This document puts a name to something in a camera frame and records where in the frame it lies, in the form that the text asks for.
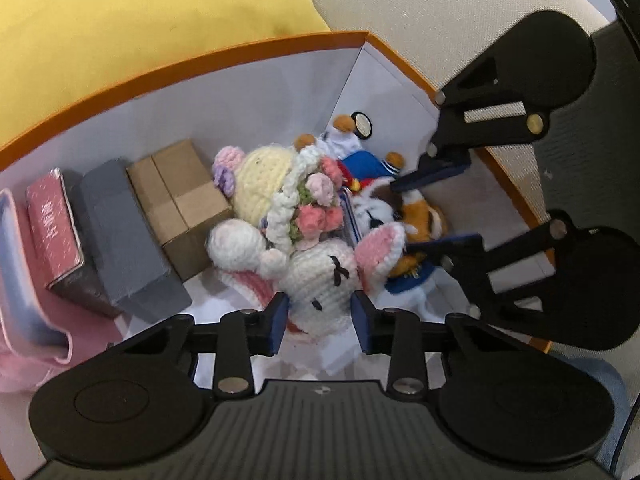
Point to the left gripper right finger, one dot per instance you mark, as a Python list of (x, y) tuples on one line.
[(396, 333)]

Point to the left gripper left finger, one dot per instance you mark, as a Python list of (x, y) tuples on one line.
[(243, 334)]

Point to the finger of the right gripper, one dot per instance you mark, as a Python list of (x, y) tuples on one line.
[(507, 94), (557, 282)]

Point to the crochet white bunny doll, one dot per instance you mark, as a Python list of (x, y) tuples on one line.
[(286, 235)]

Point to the dark grey box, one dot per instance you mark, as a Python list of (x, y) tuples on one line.
[(135, 274)]

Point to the red panda sailor plush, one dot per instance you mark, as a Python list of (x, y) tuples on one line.
[(367, 180)]

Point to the brown cardboard small box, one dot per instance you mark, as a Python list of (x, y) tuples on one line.
[(181, 203)]

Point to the red dark book box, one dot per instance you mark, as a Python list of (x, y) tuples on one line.
[(68, 268)]

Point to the pink card holder wallet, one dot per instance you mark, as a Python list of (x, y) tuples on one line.
[(37, 324)]

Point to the pink fabric pouch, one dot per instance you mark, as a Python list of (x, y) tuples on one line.
[(20, 374)]

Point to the beige sofa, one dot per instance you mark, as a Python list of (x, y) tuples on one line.
[(438, 38)]

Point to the right leg blue jeans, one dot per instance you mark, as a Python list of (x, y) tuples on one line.
[(622, 411)]

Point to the orange cardboard box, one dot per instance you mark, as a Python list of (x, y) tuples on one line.
[(264, 93)]

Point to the yellow cushion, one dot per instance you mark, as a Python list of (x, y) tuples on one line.
[(55, 53)]

